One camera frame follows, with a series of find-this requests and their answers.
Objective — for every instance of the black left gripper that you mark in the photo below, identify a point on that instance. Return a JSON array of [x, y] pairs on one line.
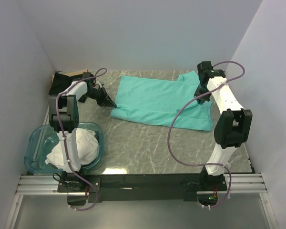
[[102, 102]]

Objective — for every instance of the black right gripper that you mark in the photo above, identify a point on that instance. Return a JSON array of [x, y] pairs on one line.
[[203, 98]]

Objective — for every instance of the turquoise t-shirt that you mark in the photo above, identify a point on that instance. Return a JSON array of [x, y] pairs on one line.
[[157, 102]]

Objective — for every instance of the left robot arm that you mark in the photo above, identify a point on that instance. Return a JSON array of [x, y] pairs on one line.
[[64, 119]]

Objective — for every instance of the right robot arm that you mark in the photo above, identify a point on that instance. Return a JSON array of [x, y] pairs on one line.
[[232, 128]]

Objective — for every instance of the white t-shirt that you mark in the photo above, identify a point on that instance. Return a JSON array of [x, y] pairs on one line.
[[87, 145]]

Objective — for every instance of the folded black t-shirt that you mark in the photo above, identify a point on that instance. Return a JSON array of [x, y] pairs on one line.
[[64, 85]]

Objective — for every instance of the clear blue plastic bin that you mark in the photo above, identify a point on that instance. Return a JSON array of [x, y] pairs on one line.
[[43, 140]]

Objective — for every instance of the black mounting beam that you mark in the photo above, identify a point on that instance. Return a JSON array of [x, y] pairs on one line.
[[130, 187]]

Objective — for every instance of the aluminium rail frame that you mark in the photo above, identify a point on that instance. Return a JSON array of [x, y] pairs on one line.
[[239, 183]]

